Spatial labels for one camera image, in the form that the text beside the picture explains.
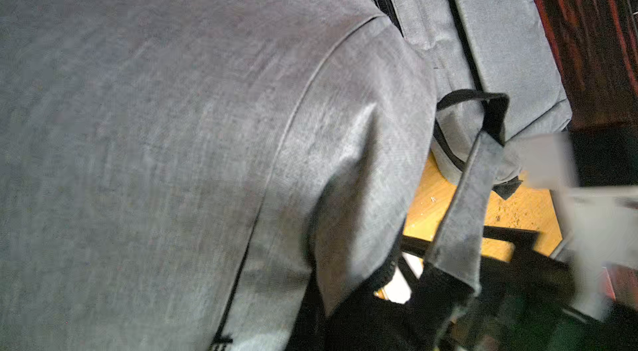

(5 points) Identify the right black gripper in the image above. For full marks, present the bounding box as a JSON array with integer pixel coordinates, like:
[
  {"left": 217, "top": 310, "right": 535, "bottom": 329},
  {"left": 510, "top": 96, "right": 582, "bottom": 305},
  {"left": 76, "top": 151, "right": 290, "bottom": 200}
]
[{"left": 399, "top": 226, "right": 637, "bottom": 350}]

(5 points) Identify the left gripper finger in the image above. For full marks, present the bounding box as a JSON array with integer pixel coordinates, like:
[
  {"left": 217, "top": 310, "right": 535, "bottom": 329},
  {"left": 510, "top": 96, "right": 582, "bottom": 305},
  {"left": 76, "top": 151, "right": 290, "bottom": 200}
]
[{"left": 285, "top": 271, "right": 327, "bottom": 351}]

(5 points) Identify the white pink computer mouse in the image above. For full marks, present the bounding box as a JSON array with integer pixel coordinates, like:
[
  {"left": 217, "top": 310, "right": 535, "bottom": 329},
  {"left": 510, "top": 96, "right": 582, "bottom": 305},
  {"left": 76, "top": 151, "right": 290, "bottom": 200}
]
[{"left": 377, "top": 253, "right": 424, "bottom": 304}]

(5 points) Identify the grey laptop bag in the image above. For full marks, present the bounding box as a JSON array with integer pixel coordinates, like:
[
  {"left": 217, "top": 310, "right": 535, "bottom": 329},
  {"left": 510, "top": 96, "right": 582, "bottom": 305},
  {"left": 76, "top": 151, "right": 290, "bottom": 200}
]
[
  {"left": 373, "top": 0, "right": 573, "bottom": 199},
  {"left": 0, "top": 0, "right": 512, "bottom": 351}
]

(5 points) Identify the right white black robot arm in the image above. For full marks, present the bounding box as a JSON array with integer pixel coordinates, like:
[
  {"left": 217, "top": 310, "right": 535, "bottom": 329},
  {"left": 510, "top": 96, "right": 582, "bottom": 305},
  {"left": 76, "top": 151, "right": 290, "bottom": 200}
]
[{"left": 399, "top": 133, "right": 637, "bottom": 350}]

